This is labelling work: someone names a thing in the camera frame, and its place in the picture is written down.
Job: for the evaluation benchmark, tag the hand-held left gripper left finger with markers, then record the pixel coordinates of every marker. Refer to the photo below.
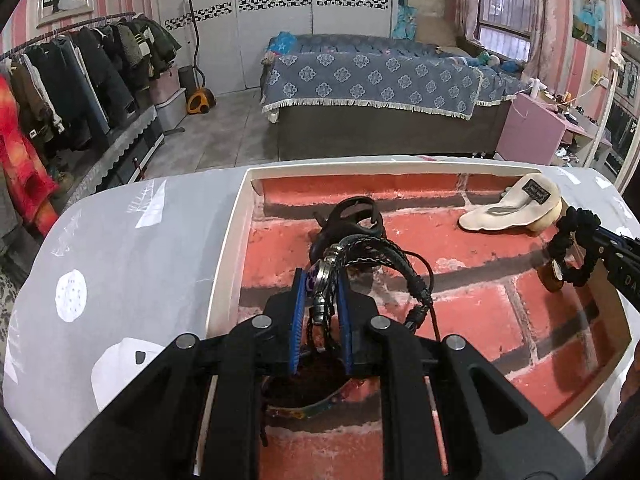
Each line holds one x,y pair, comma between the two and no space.
298,320

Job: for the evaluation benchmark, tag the white framed standing mirror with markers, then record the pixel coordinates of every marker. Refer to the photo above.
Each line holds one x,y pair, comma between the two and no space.
622,105

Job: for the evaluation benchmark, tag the brick-pattern jewelry tray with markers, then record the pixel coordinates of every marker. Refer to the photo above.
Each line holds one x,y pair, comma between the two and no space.
475,310

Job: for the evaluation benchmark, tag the brown teardrop hair clip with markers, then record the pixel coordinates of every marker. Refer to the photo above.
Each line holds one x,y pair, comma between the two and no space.
551,277

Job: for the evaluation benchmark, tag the yellow round puff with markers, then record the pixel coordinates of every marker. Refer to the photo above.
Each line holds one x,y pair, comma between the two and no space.
547,217

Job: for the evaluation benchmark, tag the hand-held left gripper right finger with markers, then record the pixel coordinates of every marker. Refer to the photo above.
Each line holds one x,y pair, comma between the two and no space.
345,320

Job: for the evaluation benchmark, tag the black garment steamer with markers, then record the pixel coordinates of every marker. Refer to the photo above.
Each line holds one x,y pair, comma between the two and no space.
197,95

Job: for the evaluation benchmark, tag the couple wall poster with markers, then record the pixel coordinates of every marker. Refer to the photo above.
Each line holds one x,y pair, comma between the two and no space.
589,15

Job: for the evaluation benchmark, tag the black claw clip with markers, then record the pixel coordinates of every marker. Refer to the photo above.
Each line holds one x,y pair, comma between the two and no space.
350,210

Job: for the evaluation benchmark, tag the orange red coat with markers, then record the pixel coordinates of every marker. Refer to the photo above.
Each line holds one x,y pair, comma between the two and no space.
22,155

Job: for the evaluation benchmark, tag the white wardrobe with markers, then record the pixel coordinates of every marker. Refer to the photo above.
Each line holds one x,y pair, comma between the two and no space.
275,25

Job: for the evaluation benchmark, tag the clothes rack with hanging clothes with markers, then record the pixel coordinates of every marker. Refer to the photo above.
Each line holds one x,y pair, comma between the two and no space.
90,75

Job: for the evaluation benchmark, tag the blue bag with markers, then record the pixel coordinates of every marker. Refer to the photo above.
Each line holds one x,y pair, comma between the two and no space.
282,42

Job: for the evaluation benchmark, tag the pink floral curtain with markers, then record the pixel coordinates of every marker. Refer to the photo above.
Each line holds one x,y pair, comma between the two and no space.
547,15
466,0

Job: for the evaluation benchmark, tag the bed with blue patterned cover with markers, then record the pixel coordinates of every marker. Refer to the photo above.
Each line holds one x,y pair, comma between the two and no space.
370,80

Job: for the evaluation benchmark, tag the pink nightstand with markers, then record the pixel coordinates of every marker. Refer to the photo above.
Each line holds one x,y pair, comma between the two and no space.
530,130

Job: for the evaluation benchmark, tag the cream fabric hair clip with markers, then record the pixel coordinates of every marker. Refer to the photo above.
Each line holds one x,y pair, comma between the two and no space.
500,210

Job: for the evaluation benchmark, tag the black scrunchie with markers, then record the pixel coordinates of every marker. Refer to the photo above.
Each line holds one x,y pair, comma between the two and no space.
565,235

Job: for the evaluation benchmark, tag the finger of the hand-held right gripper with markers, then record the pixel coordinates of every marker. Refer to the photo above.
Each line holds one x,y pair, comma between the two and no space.
612,247

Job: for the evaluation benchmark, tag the window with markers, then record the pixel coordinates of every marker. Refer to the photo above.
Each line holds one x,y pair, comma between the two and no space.
502,10

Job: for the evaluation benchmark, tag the beige stacked box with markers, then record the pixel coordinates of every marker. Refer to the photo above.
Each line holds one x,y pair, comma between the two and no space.
427,5

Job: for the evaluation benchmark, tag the pink white storage box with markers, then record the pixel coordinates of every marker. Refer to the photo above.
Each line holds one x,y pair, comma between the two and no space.
167,100

